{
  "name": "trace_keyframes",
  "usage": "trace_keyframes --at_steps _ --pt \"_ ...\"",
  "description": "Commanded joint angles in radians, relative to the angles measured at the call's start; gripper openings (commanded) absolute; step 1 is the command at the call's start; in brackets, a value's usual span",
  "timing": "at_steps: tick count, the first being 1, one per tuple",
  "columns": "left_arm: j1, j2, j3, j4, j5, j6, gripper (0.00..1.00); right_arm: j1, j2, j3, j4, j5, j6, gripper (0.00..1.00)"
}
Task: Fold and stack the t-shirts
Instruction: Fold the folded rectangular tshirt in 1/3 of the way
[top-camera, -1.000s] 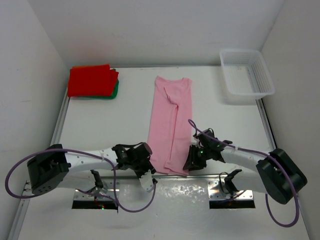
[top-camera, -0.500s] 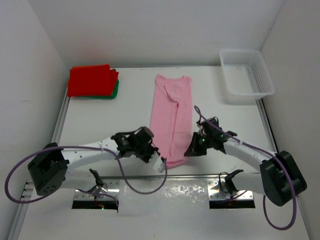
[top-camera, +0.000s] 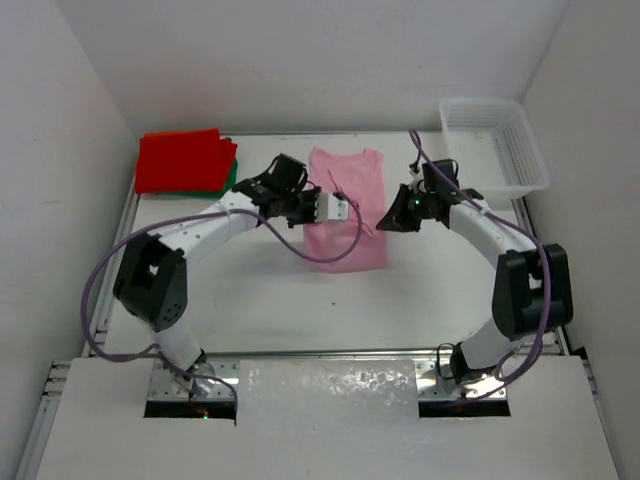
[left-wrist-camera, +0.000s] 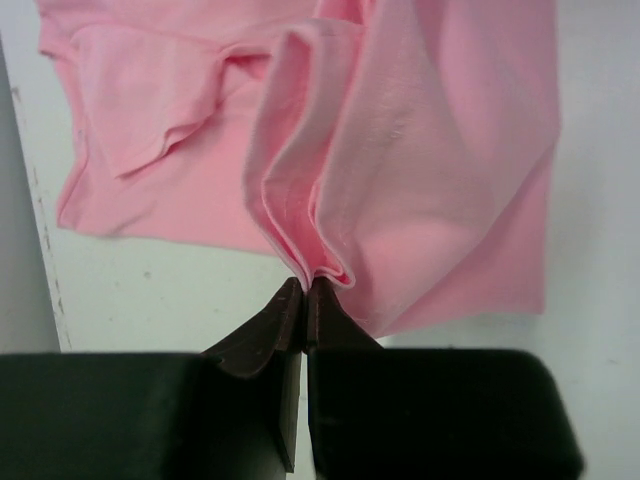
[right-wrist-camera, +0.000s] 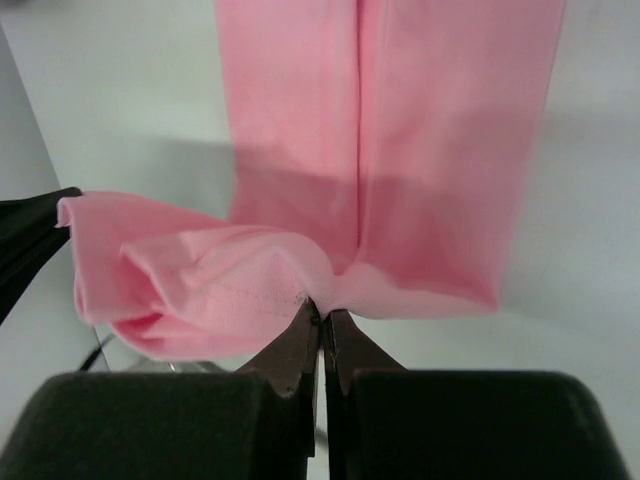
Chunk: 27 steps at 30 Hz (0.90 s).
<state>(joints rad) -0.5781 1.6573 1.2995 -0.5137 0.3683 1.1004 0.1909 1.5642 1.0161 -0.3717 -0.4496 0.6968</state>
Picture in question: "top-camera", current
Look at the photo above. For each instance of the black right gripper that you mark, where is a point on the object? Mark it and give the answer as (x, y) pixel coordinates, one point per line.
(396, 218)

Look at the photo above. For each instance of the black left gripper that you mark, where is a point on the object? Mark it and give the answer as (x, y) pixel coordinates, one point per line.
(311, 194)

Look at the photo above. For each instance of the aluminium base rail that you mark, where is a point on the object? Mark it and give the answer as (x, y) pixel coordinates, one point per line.
(427, 371)

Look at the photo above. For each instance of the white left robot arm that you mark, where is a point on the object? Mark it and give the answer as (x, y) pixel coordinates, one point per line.
(152, 281)

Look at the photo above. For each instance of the white plastic bin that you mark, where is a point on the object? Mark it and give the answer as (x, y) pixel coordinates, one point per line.
(494, 144)

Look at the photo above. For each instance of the pink t shirt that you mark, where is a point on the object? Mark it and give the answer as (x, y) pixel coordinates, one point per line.
(360, 177)

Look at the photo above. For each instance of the red t shirt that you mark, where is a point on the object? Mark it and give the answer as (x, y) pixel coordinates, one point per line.
(197, 161)

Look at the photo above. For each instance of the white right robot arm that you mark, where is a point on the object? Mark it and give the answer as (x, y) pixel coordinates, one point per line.
(532, 292)

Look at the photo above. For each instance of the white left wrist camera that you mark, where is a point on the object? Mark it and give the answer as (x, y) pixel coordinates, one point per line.
(330, 208)

